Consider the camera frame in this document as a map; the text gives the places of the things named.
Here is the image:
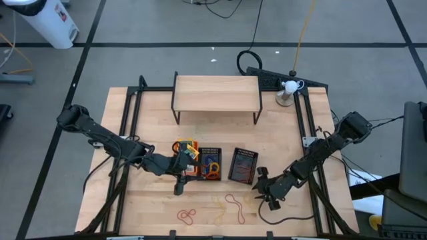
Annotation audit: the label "black floor cable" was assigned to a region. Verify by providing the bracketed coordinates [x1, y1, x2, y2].
[236, 0, 265, 77]

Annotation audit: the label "orange plastic slotted basket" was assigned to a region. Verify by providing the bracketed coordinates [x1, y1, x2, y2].
[171, 137, 201, 177]

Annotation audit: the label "black perforated panel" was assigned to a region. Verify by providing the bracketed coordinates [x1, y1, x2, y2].
[246, 66, 330, 93]

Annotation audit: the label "grey laptop lid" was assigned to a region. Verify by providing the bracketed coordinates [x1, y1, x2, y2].
[398, 101, 427, 205]

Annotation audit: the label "wooden shelf riser black legs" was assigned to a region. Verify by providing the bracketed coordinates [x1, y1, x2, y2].
[170, 71, 264, 126]

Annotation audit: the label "yellow rubber band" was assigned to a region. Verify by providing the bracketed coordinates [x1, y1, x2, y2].
[213, 195, 229, 225]
[243, 192, 258, 214]

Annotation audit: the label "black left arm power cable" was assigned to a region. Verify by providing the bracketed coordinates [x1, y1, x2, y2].
[82, 155, 114, 195]

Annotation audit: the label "grey floor stand base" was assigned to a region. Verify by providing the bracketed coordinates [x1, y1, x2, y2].
[0, 73, 36, 86]

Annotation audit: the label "small yellow object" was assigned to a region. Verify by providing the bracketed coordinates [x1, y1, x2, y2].
[369, 215, 383, 231]

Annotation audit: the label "white cylindrical air purifier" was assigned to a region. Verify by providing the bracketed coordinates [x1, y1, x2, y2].
[1, 0, 81, 50]

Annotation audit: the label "yellow hanging cable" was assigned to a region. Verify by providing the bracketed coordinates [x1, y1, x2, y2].
[289, 0, 317, 77]

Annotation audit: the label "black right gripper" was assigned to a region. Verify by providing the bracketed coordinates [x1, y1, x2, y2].
[251, 165, 296, 212]

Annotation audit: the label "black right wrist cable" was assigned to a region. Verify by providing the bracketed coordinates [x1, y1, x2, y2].
[258, 199, 316, 226]

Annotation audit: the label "white bulb desk lamp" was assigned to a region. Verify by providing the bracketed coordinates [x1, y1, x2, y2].
[275, 79, 306, 108]

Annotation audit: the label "black plastic slotted basket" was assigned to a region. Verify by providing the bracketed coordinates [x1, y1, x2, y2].
[227, 147, 260, 185]
[198, 147, 223, 181]

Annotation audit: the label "black aluminium table frame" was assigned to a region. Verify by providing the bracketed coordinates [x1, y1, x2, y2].
[75, 75, 360, 238]

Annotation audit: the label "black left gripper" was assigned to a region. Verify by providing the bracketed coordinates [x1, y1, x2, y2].
[165, 150, 209, 197]

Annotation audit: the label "white paper sheet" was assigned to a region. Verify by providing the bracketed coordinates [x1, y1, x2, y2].
[348, 169, 384, 214]

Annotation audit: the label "black chair base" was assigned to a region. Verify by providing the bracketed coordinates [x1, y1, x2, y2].
[0, 103, 14, 130]

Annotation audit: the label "thin yellow floor cable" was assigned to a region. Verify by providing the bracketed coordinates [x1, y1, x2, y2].
[0, 31, 35, 75]

